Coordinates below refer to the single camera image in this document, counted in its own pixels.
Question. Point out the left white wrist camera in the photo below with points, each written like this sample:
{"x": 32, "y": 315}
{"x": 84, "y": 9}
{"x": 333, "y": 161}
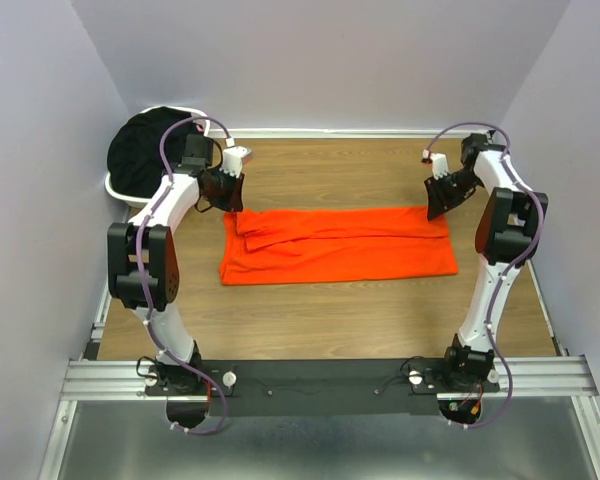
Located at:
{"x": 234, "y": 157}

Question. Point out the white laundry basket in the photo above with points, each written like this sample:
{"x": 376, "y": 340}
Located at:
{"x": 185, "y": 142}

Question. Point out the orange t-shirt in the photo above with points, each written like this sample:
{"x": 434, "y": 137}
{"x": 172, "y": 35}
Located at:
{"x": 326, "y": 246}

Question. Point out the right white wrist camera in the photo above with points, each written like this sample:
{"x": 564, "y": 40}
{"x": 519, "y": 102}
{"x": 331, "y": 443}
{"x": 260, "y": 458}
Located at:
{"x": 437, "y": 162}

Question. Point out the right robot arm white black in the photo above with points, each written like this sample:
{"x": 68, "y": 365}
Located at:
{"x": 506, "y": 238}

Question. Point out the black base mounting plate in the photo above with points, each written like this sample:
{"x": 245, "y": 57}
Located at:
{"x": 229, "y": 389}

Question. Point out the aluminium rail frame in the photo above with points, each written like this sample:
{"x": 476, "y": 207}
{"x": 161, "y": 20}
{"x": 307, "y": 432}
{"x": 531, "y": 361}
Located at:
{"x": 544, "y": 423}

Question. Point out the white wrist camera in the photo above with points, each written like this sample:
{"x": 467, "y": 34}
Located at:
{"x": 437, "y": 162}
{"x": 234, "y": 157}

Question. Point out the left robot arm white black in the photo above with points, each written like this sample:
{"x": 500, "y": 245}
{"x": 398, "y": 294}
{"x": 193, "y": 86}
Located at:
{"x": 143, "y": 270}

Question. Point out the black garment in basket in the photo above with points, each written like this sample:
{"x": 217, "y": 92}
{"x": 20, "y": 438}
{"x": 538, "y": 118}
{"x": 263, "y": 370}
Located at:
{"x": 133, "y": 158}

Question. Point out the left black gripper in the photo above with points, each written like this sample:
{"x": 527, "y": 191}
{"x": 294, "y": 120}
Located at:
{"x": 234, "y": 201}

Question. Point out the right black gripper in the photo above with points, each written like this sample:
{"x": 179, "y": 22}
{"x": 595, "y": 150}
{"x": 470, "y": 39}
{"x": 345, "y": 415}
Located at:
{"x": 437, "y": 202}

